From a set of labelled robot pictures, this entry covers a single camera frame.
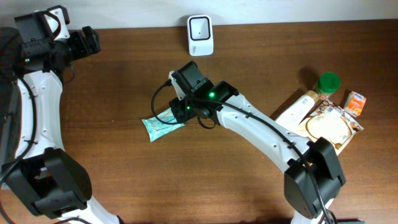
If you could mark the grey plastic mesh basket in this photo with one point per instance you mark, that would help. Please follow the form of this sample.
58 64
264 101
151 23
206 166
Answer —
10 95

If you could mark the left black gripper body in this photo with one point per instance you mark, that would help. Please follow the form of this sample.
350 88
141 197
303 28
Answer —
74 48

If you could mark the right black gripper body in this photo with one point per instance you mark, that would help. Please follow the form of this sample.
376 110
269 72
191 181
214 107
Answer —
186 106

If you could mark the white cream tube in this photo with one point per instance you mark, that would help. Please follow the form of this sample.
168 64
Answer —
295 113

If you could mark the beige brown snack bag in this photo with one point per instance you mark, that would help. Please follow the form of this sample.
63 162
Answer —
331 122

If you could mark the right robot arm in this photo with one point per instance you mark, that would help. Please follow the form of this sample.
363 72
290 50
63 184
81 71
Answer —
313 175

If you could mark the teal wipes packet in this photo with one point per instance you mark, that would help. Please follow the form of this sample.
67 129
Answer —
157 129

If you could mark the small orange white box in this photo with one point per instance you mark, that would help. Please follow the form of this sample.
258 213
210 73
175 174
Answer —
354 104

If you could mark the white barcode scanner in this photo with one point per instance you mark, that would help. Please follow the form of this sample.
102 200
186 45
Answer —
200 35

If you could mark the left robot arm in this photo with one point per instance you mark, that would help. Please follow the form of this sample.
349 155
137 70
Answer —
34 164

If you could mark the green round item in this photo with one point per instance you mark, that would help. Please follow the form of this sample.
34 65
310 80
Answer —
327 84

